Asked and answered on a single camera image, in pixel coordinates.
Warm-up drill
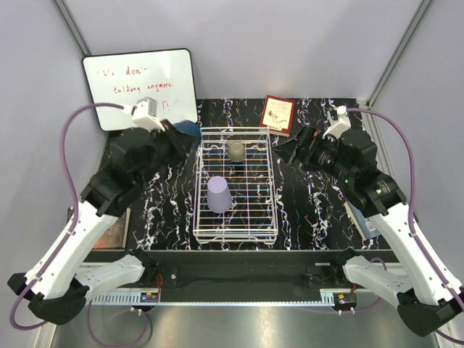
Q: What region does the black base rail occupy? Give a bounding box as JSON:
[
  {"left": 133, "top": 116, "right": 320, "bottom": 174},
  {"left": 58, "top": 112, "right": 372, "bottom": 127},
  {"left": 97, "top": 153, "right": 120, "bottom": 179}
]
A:
[{"left": 89, "top": 248, "right": 398, "bottom": 294}]

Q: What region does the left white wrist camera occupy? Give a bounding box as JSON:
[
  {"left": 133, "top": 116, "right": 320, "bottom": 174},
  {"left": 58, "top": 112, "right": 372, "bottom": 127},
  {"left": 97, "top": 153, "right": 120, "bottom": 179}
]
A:
[{"left": 123, "top": 97, "right": 165, "bottom": 132}]

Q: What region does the lavender plastic cup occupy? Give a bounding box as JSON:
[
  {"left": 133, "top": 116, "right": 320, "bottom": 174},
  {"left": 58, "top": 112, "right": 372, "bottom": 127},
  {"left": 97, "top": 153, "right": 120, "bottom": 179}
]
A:
[{"left": 207, "top": 176, "right": 232, "bottom": 214}]

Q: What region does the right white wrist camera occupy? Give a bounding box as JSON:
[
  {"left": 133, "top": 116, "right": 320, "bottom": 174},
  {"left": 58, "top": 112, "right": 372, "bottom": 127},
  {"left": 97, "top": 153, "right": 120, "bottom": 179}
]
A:
[{"left": 322, "top": 106, "right": 351, "bottom": 141}]

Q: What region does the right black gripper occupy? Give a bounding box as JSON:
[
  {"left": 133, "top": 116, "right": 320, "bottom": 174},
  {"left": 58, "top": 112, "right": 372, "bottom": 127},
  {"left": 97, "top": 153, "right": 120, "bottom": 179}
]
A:
[{"left": 271, "top": 124, "right": 355, "bottom": 185}]

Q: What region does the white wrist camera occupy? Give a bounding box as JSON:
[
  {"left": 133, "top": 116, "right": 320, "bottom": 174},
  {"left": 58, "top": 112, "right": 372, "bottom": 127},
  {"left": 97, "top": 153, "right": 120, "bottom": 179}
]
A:
[
  {"left": 123, "top": 97, "right": 165, "bottom": 132},
  {"left": 322, "top": 106, "right": 351, "bottom": 141}
]

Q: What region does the light blue paperback book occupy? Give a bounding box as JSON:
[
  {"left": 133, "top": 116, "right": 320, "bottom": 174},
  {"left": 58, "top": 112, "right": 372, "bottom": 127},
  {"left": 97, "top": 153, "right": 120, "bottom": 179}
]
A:
[{"left": 344, "top": 202, "right": 381, "bottom": 241}]

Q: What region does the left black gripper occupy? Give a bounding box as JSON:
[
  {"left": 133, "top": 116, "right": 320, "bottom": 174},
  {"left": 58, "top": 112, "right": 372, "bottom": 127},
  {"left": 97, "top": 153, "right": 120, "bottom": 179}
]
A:
[{"left": 137, "top": 118, "right": 199, "bottom": 187}]

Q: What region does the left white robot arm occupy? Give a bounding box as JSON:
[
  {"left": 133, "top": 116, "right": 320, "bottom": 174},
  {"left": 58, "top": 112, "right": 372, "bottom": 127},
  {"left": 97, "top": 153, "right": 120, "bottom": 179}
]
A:
[{"left": 7, "top": 120, "right": 201, "bottom": 325}]

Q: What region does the red and cream book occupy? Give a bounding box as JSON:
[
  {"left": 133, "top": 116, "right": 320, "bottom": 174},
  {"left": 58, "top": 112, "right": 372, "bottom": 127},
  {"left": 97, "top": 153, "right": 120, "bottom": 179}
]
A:
[{"left": 260, "top": 95, "right": 296, "bottom": 137}]

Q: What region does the dark blue ceramic mug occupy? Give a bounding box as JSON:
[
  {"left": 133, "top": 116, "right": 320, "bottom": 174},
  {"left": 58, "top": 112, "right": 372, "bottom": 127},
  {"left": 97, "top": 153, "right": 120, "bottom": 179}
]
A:
[{"left": 173, "top": 120, "right": 202, "bottom": 140}]

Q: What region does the dark Tale of Two Cities book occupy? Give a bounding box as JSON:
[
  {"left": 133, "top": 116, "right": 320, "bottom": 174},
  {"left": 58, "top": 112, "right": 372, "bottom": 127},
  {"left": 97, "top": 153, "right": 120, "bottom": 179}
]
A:
[{"left": 65, "top": 206, "right": 131, "bottom": 251}]

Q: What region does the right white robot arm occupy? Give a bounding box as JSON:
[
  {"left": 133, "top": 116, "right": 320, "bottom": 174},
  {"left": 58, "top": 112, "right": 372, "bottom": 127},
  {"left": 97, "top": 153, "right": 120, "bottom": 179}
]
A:
[{"left": 273, "top": 127, "right": 463, "bottom": 336}]

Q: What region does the beige ceramic mug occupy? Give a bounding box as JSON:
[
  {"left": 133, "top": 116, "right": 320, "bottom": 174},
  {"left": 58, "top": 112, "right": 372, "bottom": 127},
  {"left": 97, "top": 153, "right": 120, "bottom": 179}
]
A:
[{"left": 228, "top": 141, "right": 246, "bottom": 163}]

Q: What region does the white slotted cable duct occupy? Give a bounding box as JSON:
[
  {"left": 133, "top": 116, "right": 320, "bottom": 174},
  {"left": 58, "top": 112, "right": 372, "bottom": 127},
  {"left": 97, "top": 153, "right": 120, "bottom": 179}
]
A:
[{"left": 93, "top": 286, "right": 351, "bottom": 307}]

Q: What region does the white wire dish rack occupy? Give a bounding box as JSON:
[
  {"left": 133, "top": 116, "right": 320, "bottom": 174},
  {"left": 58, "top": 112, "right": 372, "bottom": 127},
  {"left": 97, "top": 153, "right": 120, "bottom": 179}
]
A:
[{"left": 193, "top": 127, "right": 278, "bottom": 245}]

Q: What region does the white dry-erase board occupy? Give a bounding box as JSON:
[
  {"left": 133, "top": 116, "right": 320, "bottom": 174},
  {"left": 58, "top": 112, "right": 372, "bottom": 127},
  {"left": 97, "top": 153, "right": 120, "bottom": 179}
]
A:
[{"left": 82, "top": 48, "right": 198, "bottom": 124}]

